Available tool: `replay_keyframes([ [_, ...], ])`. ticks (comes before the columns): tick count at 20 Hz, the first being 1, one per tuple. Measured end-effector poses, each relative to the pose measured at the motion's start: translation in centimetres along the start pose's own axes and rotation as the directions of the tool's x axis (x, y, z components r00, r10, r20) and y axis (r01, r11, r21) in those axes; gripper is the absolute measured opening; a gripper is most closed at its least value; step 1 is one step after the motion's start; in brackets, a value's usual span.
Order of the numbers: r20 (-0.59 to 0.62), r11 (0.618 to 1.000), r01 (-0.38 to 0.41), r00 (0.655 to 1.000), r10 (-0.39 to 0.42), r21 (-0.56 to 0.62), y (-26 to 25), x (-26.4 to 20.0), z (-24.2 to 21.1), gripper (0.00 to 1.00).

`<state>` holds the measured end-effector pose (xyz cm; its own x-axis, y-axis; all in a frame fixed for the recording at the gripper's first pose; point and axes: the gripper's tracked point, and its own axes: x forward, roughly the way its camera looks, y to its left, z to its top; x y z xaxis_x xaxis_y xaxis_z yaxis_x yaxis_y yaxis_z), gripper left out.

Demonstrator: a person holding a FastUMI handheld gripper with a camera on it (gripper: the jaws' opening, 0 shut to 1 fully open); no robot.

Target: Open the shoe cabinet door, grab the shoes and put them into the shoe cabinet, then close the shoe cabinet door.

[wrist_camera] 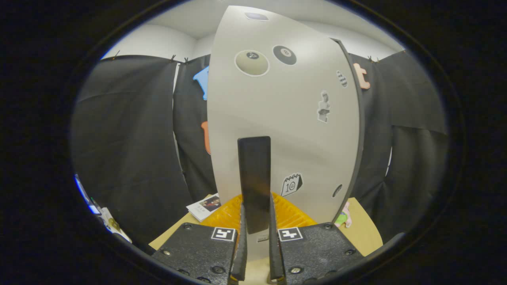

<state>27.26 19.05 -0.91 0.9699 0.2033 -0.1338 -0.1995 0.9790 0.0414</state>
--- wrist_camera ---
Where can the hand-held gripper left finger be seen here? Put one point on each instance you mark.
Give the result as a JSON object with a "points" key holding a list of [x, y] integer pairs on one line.
{"points": [[198, 253]]}

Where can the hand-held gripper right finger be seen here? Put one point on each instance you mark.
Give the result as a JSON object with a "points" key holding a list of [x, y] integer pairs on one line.
{"points": [[317, 253]]}

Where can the white shoe cabinet door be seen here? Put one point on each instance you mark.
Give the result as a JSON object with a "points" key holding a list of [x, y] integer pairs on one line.
{"points": [[277, 130]]}

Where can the grey shoe cabinet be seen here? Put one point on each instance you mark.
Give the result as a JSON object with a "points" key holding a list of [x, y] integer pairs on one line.
{"points": [[359, 130]]}

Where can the green pink plush toy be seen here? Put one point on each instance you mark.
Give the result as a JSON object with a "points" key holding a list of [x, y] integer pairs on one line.
{"points": [[343, 217]]}

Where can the white book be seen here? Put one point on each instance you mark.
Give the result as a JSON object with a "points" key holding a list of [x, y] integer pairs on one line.
{"points": [[202, 208]]}

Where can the white cluttered equipment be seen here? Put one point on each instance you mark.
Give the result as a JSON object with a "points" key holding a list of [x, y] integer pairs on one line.
{"points": [[115, 225]]}

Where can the black backdrop cloth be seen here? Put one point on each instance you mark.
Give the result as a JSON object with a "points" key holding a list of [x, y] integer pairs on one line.
{"points": [[126, 150]]}

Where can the blue lit monitor screen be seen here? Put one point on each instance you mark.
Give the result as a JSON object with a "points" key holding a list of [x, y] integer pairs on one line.
{"points": [[83, 192]]}

